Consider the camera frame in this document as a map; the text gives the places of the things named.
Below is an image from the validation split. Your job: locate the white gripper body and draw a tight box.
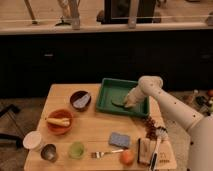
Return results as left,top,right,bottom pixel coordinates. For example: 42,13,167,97
124,86,146,106

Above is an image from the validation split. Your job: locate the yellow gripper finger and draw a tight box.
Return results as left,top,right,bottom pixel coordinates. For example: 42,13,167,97
124,102,134,108

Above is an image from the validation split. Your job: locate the green pepper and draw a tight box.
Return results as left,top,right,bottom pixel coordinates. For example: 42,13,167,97
111,99,125,107

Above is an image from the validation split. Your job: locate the green plastic tray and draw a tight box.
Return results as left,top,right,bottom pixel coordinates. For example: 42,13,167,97
96,78,150,118

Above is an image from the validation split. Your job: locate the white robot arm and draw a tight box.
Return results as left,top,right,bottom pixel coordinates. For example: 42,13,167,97
124,76,213,171

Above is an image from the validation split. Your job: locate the blue sponge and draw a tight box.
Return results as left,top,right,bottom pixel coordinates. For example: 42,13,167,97
108,132,130,148

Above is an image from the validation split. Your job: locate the white dish brush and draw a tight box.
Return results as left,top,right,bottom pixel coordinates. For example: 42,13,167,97
149,126,167,171

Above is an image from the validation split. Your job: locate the grey cloth in bowl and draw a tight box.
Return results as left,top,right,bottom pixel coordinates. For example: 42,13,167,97
73,94,90,109

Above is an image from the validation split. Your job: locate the dark brown bowl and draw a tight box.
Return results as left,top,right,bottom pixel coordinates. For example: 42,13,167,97
70,91,91,112

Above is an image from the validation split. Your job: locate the slice of bread toy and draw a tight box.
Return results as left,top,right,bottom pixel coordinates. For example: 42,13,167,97
137,138,155,166

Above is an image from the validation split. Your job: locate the orange fruit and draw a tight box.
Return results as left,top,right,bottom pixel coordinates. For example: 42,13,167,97
120,150,134,165

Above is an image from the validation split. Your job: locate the silver fork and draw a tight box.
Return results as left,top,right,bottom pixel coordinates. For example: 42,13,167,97
90,149,124,159

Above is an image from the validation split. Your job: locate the yellow corn cob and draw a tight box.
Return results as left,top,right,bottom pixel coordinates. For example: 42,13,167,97
46,118,70,127

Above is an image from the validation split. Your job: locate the orange bowl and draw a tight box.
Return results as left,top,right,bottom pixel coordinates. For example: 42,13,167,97
45,109,73,135

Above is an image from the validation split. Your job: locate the green cup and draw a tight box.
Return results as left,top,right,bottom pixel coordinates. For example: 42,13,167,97
68,142,85,159

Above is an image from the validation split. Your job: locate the metal cup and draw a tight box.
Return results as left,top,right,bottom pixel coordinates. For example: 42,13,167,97
41,144,58,162

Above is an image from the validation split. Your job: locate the white cup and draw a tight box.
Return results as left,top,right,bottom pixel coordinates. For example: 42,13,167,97
23,131,44,151

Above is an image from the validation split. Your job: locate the dark cabinet counter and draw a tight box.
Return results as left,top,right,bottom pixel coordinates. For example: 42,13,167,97
0,28,213,98

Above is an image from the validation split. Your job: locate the black office chair base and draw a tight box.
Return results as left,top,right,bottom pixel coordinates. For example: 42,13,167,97
0,103,25,150

